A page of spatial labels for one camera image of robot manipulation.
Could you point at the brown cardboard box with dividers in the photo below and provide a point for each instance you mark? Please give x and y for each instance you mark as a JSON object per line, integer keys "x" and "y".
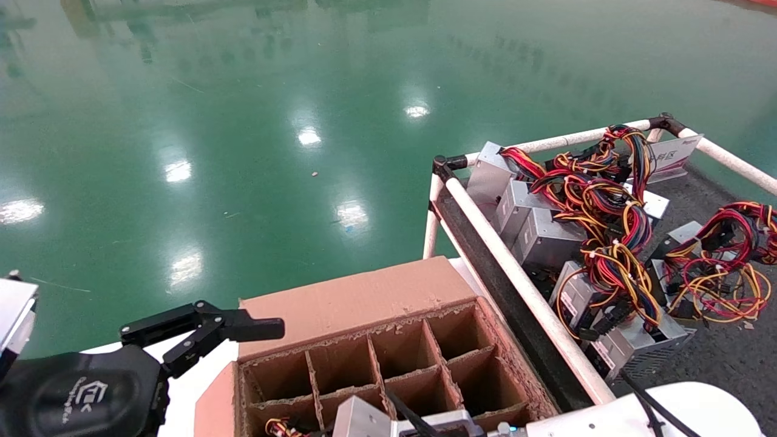
{"x": 352, "y": 300}

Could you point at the white pipe cart frame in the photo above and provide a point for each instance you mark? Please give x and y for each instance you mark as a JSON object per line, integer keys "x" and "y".
{"x": 485, "y": 233}

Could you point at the silver power supply unit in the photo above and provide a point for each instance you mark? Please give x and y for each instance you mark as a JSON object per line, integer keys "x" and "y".
{"x": 485, "y": 176}
{"x": 655, "y": 205}
{"x": 513, "y": 209}
{"x": 631, "y": 349}
{"x": 686, "y": 232}
{"x": 546, "y": 240}
{"x": 570, "y": 294}

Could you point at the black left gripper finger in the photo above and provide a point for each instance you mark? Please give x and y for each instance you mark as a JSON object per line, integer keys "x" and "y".
{"x": 255, "y": 328}

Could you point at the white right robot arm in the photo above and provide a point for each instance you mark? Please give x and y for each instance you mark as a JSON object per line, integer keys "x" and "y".
{"x": 698, "y": 413}

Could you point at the white sign card red print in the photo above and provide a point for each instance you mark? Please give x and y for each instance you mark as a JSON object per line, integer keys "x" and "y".
{"x": 674, "y": 158}

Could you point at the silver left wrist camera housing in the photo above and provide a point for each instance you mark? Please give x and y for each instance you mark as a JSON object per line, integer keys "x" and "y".
{"x": 15, "y": 309}

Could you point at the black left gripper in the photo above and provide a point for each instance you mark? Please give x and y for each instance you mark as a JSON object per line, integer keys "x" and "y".
{"x": 73, "y": 394}

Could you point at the black pipe corner joint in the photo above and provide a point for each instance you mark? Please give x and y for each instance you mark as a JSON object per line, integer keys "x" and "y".
{"x": 446, "y": 164}
{"x": 665, "y": 123}

